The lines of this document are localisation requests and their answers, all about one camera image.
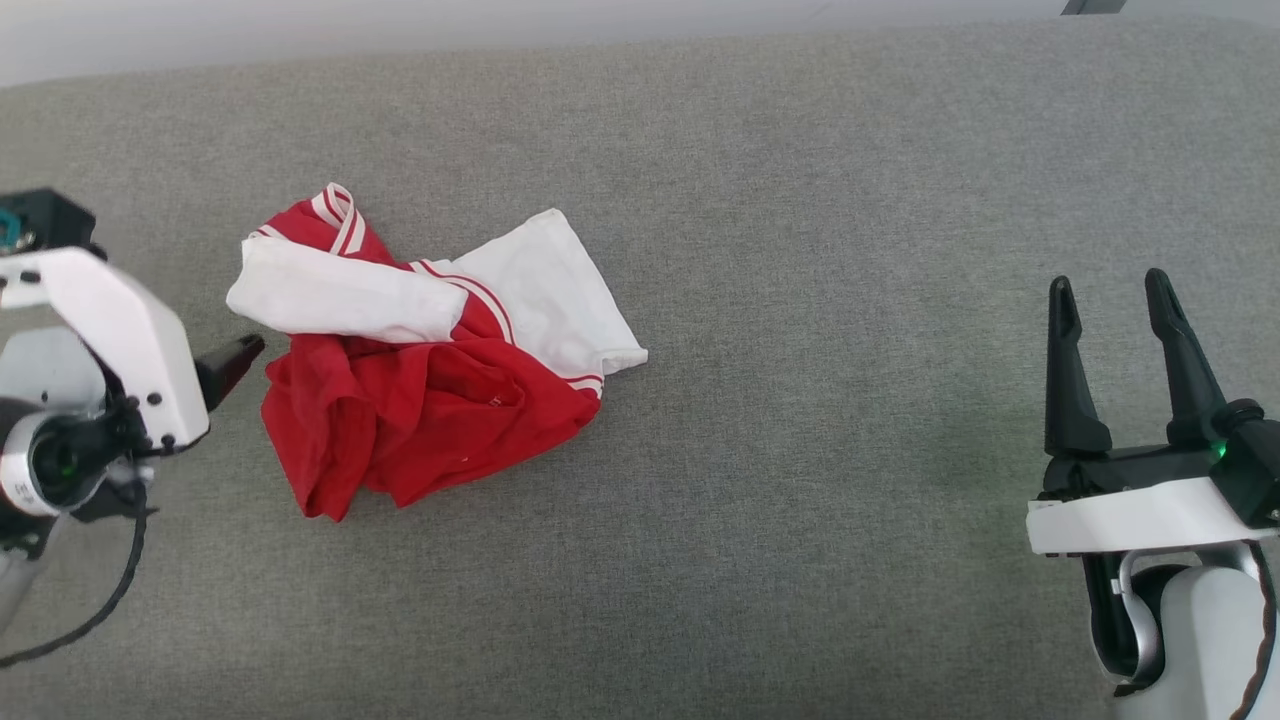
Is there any dark right arm cable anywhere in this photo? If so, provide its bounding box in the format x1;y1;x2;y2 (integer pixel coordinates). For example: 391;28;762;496
1228;545;1280;720

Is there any grey fabric sofa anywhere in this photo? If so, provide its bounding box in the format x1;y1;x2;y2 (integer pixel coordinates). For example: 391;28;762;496
0;15;1280;720

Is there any red and white basketball jersey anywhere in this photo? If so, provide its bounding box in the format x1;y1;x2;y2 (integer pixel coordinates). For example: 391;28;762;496
226;182;649;523

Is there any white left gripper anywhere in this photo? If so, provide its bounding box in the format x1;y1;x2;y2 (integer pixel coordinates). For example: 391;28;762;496
0;246;267;522

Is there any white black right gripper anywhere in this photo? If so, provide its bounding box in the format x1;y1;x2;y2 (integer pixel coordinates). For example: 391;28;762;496
1027;267;1280;558

